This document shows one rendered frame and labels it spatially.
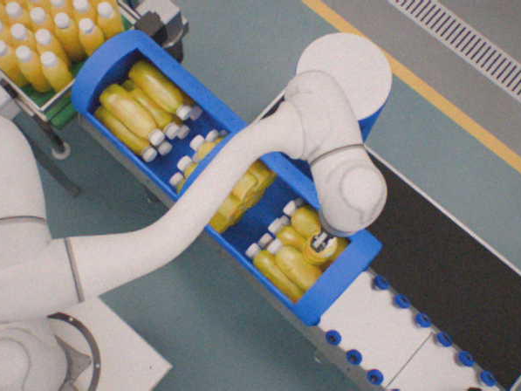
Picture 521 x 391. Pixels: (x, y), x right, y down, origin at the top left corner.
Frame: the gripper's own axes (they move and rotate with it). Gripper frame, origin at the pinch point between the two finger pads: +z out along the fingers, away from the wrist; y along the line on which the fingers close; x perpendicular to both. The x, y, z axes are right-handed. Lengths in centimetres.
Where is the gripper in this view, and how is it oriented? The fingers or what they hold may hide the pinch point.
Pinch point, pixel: (327, 236)
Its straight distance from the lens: 143.0
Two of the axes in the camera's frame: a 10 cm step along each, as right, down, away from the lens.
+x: -7.3, -6.6, 1.5
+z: -0.3, 2.5, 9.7
